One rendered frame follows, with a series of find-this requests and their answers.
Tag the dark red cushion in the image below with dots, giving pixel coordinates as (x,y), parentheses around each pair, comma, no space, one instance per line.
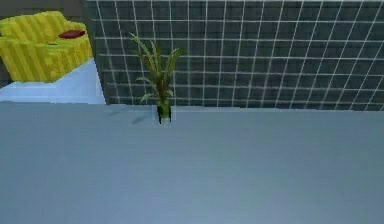
(71,34)

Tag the green houseplant in black pot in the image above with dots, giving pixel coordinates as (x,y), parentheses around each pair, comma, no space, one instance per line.
(160,78)

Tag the yellow striped sofa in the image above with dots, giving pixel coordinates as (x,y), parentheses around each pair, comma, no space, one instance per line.
(36,56)

